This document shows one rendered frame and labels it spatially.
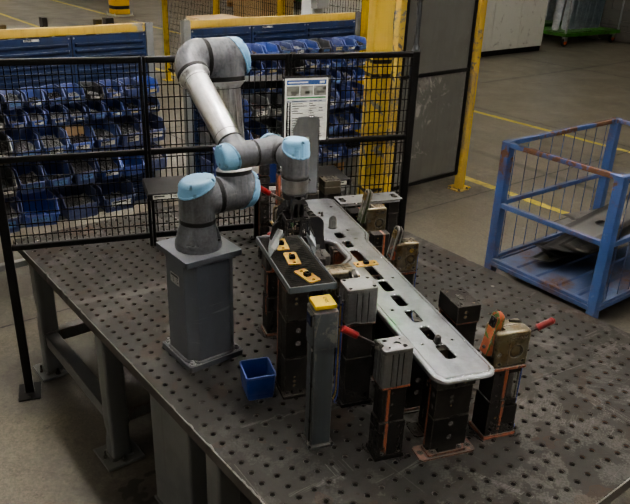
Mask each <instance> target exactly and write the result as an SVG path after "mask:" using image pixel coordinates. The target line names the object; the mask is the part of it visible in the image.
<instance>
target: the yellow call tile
mask: <svg viewBox="0 0 630 504"><path fill-rule="evenodd" d="M309 301H310V303H311V304H312V306H313V307H314V309H315V310H316V311H317V310H325V309H332V308H337V303H336V302H335V301H334V299H333V298H332V297H331V295H330V294H327V295H319V296H311V297H309Z"/></svg>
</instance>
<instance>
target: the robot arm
mask: <svg viewBox="0 0 630 504"><path fill-rule="evenodd" d="M250 67H251V57H250V53H249V50H248V47H247V45H246V44H245V43H244V41H243V40H242V39H240V38H239V37H229V36H224V37H211V38H194V39H190V40H188V41H187V42H185V43H184V44H183V45H182V46H181V47H180V48H179V50H178V52H177V54H176V57H175V62H174V69H175V74H176V77H177V80H178V81H179V83H180V85H181V86H182V87H183V88H185V89H187V91H188V93H189V95H190V96H191V98H192V100H193V102H194V104H195V106H196V108H197V109H198V111H199V113H200V115H201V117H202V119H203V121H204V122H205V124H206V126H207V128H208V130H209V132H210V134H211V135H212V137H213V139H214V141H215V143H216V145H217V146H216V148H215V152H214V156H215V159H216V164H217V166H218V167H217V169H216V177H214V175H212V174H210V173H194V174H190V175H188V176H185V177H184V178H182V179H181V181H180V182H179V184H178V193H177V196H178V203H179V228H178V231H177V235H176V238H175V248H176V250H178V251H179V252H181V253H184V254H188V255H206V254H211V253H214V252H216V251H218V250H219V249H221V247H222V238H221V235H220V232H219V230H218V227H217V224H216V214H217V213H222V212H227V211H232V210H237V209H245V208H247V207H251V206H253V205H255V204H256V202H257V201H258V199H259V196H260V190H261V186H260V180H259V179H258V178H259V177H258V175H257V174H256V173H255V172H254V171H252V167H255V166H262V165H268V164H277V165H279V166H281V167H282V197H283V198H284V199H285V200H284V201H283V202H282V203H281V204H280V205H279V206H278V215H280V216H278V218H277V219H276V221H275V222H274V223H273V225H272V227H271V233H270V240H269V247H268V253H269V257H270V258H271V257H272V255H273V253H274V250H276V249H277V248H278V246H279V240H280V239H282V237H283V236H284V235H285V237H287V235H288V236H291V235H300V237H303V236H304V237H305V238H307V242H308V244H309V245H310V249H311V251H312V252H313V254H315V253H316V241H315V236H314V227H313V224H312V222H311V219H310V217H309V216H308V214H307V212H306V211H304V204H305V199H307V197H308V184H310V183H311V181H310V180H309V161H310V142H309V140H308V139H307V138H305V137H300V136H288V137H286V138H283V137H281V136H280V135H277V134H273V133H267V134H264V135H263V136H262V137H261V138H260V139H253V140H245V135H244V123H243V110H242V98H241V85H242V84H243V83H244V81H245V75H246V74H247V73H249V71H250ZM282 226H283V228H284V234H283V230H282ZM285 230H286V231H285Z"/></svg>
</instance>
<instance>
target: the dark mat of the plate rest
mask: <svg viewBox="0 0 630 504"><path fill-rule="evenodd" d="M282 238H284V239H285V241H286V243H287V245H288V246H289V248H290V249H289V250H282V251H278V250H277V249H276V250H274V253H273V255H272V257H271V258H272V260H273V261H274V263H275V264H276V266H277V268H278V269H279V271H280V272H281V274H282V275H283V277H284V278H285V280H286V281H287V283H288V284H289V286H290V287H291V288H292V287H300V286H308V285H316V284H324V283H332V282H333V280H332V279H331V278H330V276H329V275H328V274H327V273H326V271H325V270H324V269H323V268H322V266H321V265H320V264H319V262H318V261H317V260H316V258H315V257H314V256H313V255H312V253H311V252H310V251H309V250H308V248H307V247H306V246H305V244H304V243H303V242H302V241H301V239H300V238H299V237H298V236H297V235H291V236H288V235H287V237H285V236H283V237H282ZM259 240H260V241H261V243H262V244H263V246H264V248H265V249H266V251H267V252H268V247H269V240H270V237H266V238H259ZM285 252H296V254H297V256H298V258H299V260H300V262H301V264H300V265H288V263H287V261H286V259H285V257H284V255H283V253H285ZM300 269H306V270H308V271H310V272H311V273H312V274H314V275H316V276H317V277H319V278H320V279H321V280H320V281H317V282H314V283H309V282H307V281H306V280H304V279H303V278H301V277H300V276H298V275H297V274H295V273H294V271H296V270H300Z"/></svg>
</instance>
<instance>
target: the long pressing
mask: <svg viewBox="0 0 630 504"><path fill-rule="evenodd" d="M305 201H306V202H307V204H308V207H309V208H310V210H312V211H313V213H314V214H315V215H316V216H319V217H321V219H322V220H323V222H324V240H325V244H329V245H333V246H335V247H336V248H337V250H338V251H339V252H340V253H341V254H342V255H343V256H344V258H345V259H346V260H344V261H343V262H342V263H341V264H343V263H349V264H350V265H351V266H352V267H353V268H354V269H356V270H357V271H358V273H359V275H360V277H366V276H368V277H370V278H371V279H372V280H373V281H374V282H375V283H376V284H377V285H378V287H379V288H378V300H377V313H376V314H377V315H378V316H379V317H380V319H381V320H382V321H383V322H384V324H385V325H386V326H387V327H388V328H389V330H390V331H391V332H392V333H393V334H394V336H405V337H406V338H407V339H408V340H409V342H410V343H411V344H412V345H413V347H414V350H413V359H414V360H415V361H416V362H417V364H418V365H419V366H420V367H421V368H422V370H423V371H424V372H425V373H426V374H427V376H428V377H429V378H430V379H431V380H432V381H433V382H435V383H438V384H442V385H452V384H457V383H463V382H468V381H474V380H480V379H485V378H490V377H492V376H493V375H494V373H495V369H494V367H493V366H492V365H491V364H490V363H489V362H488V361H487V360H486V359H485V358H484V357H483V356H482V355H481V354H480V353H479V352H478V351H477V350H476V349H475V348H474V347H473V346H472V345H471V344H470V343H469V342H468V340H467V339H466V338H465V337H464V336H463V335H462V334H461V333H460V332H459V331H458V330H457V329H456V328H455V327H454V326H453V325H452V324H451V323H450V322H449V321H448V320H447V319H446V318H445V317H444V316H443V315H442V314H441V313H440V312H439V311H438V310H437V309H436V308H435V307H434V306H433V305H432V304H431V303H430V302H429V301H428V300H427V299H426V298H425V297H424V296H423V295H422V294H421V293H420V292H419V291H418V290H417V289H416V288H415V287H414V286H413V285H412V284H411V283H410V282H409V281H408V280H407V279H406V278H405V277H404V276H403V275H402V274H401V273H400V272H399V271H398V270H397V269H396V268H395V267H394V266H393V265H392V264H391V263H390V262H389V261H388V260H387V259H386V258H385V257H384V256H383V255H382V254H381V253H380V252H379V251H378V250H377V249H376V247H375V246H374V245H373V244H372V243H371V242H370V241H369V234H368V232H367V231H366V230H365V229H364V228H363V227H361V226H360V225H359V224H358V223H357V222H356V221H355V220H354V219H353V218H352V217H351V216H350V215H349V214H348V213H347V212H346V211H345V210H344V209H343V208H342V207H341V206H340V205H339V204H338V203H337V202H336V201H335V200H333V199H330V198H322V199H310V200H305ZM319 212H320V213H321V212H323V216H321V214H318V213H319ZM333 215H334V216H335V217H336V218H337V228H336V229H330V228H328V227H329V218H330V217H331V216H333ZM337 233H341V234H342V235H343V236H344V238H337V237H336V236H335V234H337ZM354 238H357V239H354ZM343 242H349V243H350V244H351V245H352V246H353V247H345V246H344V244H343ZM352 251H358V252H359V253H360V254H361V255H362V257H363V258H364V259H365V260H366V259H367V260H376V261H377V262H378V263H379V265H375V266H366V267H373V268H374V270H375V271H376V272H377V273H378V274H379V275H380V276H381V277H382V278H383V279H380V280H376V279H374V278H373V277H372V276H371V274H370V273H369V272H368V271H367V270H366V269H365V267H356V266H355V265H354V264H353V262H359V261H358V260H357V259H356V258H355V257H354V256H353V254H352V253H351V252H352ZM392 277H393V278H392ZM379 282H386V283H387V284H388V285H389V286H390V287H391V288H392V289H393V290H394V291H385V290H384V289H383V288H382V287H381V286H380V284H379ZM392 296H399V297H400V298H401V299H402V300H403V301H404V302H405V303H406V304H407V306H399V305H398V304H397V303H396V302H395V301H394V300H393V299H392V298H391V297H392ZM391 310H394V311H391ZM407 311H413V312H414V313H415V314H416V315H417V316H418V317H419V318H420V319H421V320H422V322H413V321H412V320H411V319H410V318H409V317H408V316H407V314H406V313H405V312H407ZM420 328H429V329H430V330H431V331H432V332H433V333H434V334H435V335H437V334H439V335H441V337H442V339H441V343H442V344H437V345H436V344H435V343H434V342H433V341H434V340H430V339H428V338H427V337H426V336H425V334H424V333H423V332H422V331H421V330H420ZM451 339H453V340H451ZM421 344H423V345H421ZM441 345H443V346H446V347H447V349H448V350H449V351H450V352H451V353H452V354H453V355H454V356H455V357H456V358H453V359H447V358H445V357H444V356H443V354H442V353H441V352H440V351H439V350H438V349H437V348H436V346H441Z"/></svg>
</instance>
